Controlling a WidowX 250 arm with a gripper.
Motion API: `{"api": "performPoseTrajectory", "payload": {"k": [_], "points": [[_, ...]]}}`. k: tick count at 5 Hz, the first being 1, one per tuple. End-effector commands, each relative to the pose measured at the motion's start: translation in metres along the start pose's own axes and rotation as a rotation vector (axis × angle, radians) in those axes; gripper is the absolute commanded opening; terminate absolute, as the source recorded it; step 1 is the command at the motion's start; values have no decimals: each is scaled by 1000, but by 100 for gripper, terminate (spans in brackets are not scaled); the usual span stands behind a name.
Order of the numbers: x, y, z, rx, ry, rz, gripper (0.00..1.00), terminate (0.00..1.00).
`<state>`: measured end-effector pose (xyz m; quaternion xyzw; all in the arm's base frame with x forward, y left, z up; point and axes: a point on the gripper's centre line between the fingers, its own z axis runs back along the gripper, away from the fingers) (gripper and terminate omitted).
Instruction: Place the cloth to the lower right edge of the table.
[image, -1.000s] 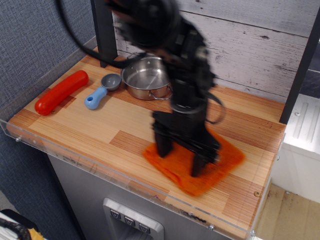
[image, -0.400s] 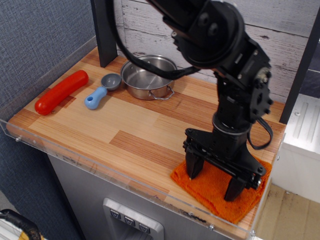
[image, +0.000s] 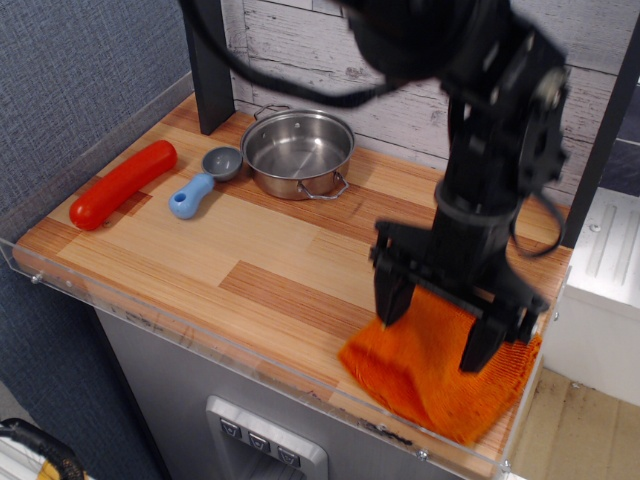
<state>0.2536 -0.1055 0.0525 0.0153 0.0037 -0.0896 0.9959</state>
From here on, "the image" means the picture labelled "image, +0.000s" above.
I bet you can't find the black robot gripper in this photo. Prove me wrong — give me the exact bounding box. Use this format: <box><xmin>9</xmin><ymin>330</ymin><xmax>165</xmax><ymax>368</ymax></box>
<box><xmin>371</xmin><ymin>187</ymin><xmax>549</xmax><ymax>373</ymax></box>

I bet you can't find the orange knitted cloth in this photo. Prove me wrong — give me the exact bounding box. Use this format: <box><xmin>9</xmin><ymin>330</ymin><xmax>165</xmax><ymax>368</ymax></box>
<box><xmin>338</xmin><ymin>288</ymin><xmax>542</xmax><ymax>446</ymax></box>

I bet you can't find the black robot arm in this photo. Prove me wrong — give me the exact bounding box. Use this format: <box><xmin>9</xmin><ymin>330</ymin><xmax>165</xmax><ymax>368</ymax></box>
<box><xmin>345</xmin><ymin>1</ymin><xmax>568</xmax><ymax>373</ymax></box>

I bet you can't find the white toy sink unit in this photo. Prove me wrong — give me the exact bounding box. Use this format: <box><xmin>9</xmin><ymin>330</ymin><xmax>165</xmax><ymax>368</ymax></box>
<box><xmin>542</xmin><ymin>188</ymin><xmax>639</xmax><ymax>405</ymax></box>

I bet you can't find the stainless steel pot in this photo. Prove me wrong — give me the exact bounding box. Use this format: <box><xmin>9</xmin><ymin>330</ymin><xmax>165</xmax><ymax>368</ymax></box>
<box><xmin>240</xmin><ymin>107</ymin><xmax>355</xmax><ymax>201</ymax></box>

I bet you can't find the silver dispenser button panel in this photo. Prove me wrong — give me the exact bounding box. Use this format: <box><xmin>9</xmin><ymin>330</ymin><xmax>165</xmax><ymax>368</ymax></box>
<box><xmin>206</xmin><ymin>395</ymin><xmax>329</xmax><ymax>479</ymax></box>

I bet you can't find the blue grey plastic scoop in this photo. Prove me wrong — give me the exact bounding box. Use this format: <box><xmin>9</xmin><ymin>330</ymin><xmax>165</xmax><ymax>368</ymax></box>
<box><xmin>168</xmin><ymin>147</ymin><xmax>243</xmax><ymax>220</ymax></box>

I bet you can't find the grey toy fridge cabinet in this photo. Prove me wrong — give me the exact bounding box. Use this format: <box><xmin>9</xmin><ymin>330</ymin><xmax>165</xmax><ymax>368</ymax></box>
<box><xmin>97</xmin><ymin>311</ymin><xmax>454</xmax><ymax>479</ymax></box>

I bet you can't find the clear acrylic table guard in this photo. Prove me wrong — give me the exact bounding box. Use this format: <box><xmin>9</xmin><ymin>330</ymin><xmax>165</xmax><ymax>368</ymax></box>
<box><xmin>0</xmin><ymin>74</ymin><xmax>572</xmax><ymax>480</ymax></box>

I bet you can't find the red plastic sausage toy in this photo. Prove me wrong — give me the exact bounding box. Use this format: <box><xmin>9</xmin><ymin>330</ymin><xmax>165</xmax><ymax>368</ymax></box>
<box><xmin>69</xmin><ymin>140</ymin><xmax>177</xmax><ymax>230</ymax></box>

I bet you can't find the yellow black object corner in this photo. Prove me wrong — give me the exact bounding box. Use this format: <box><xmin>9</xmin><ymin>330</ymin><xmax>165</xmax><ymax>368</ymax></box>
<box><xmin>1</xmin><ymin>418</ymin><xmax>90</xmax><ymax>479</ymax></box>

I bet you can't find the black right vertical post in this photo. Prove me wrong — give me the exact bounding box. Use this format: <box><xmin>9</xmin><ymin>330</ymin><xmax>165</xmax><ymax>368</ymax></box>
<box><xmin>562</xmin><ymin>19</ymin><xmax>639</xmax><ymax>248</ymax></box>

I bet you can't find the black vertical post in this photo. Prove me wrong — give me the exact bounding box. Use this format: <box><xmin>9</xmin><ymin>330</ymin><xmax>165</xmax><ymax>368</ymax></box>
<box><xmin>562</xmin><ymin>19</ymin><xmax>639</xmax><ymax>248</ymax></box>
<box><xmin>179</xmin><ymin>1</ymin><xmax>235</xmax><ymax>135</ymax></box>

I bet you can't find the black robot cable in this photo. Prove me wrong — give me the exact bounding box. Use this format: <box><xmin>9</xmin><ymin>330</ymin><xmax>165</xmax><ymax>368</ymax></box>
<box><xmin>185</xmin><ymin>0</ymin><xmax>401</xmax><ymax>110</ymax></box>

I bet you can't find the black left vertical post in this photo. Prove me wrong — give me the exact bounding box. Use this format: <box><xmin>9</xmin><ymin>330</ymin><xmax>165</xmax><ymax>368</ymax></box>
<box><xmin>179</xmin><ymin>1</ymin><xmax>235</xmax><ymax>135</ymax></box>

